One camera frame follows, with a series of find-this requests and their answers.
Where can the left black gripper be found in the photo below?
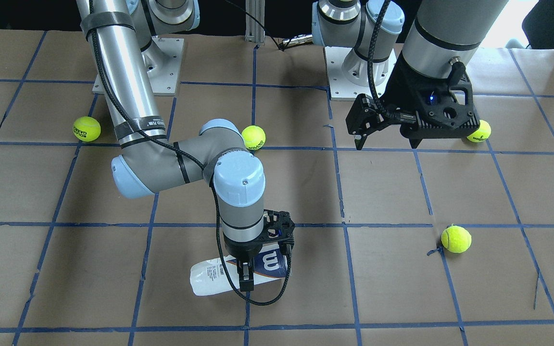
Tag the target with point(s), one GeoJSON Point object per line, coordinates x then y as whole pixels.
{"type": "Point", "coordinates": [400, 89]}

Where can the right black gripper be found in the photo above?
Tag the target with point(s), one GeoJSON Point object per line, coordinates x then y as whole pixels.
{"type": "Point", "coordinates": [242, 251]}

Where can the clear tennis ball can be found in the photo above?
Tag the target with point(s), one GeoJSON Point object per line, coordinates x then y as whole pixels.
{"type": "Point", "coordinates": [208, 277]}

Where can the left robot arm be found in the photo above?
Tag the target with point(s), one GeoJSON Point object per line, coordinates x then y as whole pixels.
{"type": "Point", "coordinates": [443, 32]}

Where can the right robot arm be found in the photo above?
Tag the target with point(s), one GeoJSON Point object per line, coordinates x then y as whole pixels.
{"type": "Point", "coordinates": [123, 38]}

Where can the tennis ball by base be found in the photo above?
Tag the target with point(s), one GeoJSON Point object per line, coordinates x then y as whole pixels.
{"type": "Point", "coordinates": [482, 133]}
{"type": "Point", "coordinates": [86, 129]}

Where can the tennis ball near front edge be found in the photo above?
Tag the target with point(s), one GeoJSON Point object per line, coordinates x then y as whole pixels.
{"type": "Point", "coordinates": [456, 239]}

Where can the centre tennis ball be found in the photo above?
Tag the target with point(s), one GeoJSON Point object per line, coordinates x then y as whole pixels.
{"type": "Point", "coordinates": [254, 137]}

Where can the brown paper table cover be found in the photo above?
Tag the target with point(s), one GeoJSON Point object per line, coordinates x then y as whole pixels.
{"type": "Point", "coordinates": [82, 265]}

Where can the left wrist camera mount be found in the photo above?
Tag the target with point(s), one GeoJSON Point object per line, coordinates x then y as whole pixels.
{"type": "Point", "coordinates": [364, 117]}

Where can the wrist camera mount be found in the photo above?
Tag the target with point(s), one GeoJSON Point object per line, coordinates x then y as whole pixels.
{"type": "Point", "coordinates": [278, 227]}
{"type": "Point", "coordinates": [364, 117]}

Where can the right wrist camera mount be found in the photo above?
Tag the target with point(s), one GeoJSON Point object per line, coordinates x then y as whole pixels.
{"type": "Point", "coordinates": [278, 227]}

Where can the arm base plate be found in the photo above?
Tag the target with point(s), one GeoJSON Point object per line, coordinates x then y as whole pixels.
{"type": "Point", "coordinates": [155, 70]}
{"type": "Point", "coordinates": [348, 76]}

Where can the aluminium frame post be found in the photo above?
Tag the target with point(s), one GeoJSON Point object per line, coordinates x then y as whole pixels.
{"type": "Point", "coordinates": [254, 31]}

